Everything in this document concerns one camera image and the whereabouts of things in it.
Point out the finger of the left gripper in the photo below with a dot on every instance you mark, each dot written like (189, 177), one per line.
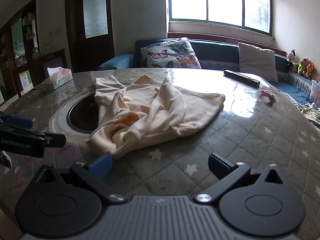
(16, 121)
(51, 140)

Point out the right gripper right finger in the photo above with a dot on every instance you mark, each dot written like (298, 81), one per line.
(228, 174)

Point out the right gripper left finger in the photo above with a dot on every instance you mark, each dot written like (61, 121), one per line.
(90, 177)

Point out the cream beige garment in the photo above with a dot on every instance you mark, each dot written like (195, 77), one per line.
(147, 112)

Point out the pile of small clothes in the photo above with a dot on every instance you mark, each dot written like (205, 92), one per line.
(311, 112)

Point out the round inset table stove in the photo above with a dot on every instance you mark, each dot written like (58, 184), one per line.
(78, 116)

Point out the tissue box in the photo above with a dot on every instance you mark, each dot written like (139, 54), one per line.
(59, 76)

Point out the dark wooden cabinet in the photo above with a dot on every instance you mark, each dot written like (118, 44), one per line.
(23, 63)

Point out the pink small toy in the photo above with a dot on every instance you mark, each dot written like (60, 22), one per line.
(271, 97)

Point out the black remote control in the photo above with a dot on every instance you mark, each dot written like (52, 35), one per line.
(242, 78)

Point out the plain beige pillow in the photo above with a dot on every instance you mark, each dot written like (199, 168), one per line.
(258, 61)

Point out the blue sofa bench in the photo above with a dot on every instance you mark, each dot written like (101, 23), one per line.
(220, 56)

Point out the clear plastic storage box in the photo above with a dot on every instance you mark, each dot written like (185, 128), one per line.
(315, 93)

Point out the butterfly print pillow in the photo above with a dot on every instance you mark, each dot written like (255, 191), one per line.
(176, 53)

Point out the brown plush toy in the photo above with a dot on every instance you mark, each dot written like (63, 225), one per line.
(302, 66)

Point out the dark wooden door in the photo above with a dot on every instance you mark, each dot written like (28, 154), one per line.
(89, 33)

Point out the orange plush toy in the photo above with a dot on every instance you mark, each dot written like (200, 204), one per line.
(309, 69)

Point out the cow plush toy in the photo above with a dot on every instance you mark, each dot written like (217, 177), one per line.
(291, 57)

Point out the green framed window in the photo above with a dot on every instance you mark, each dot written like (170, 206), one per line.
(253, 15)

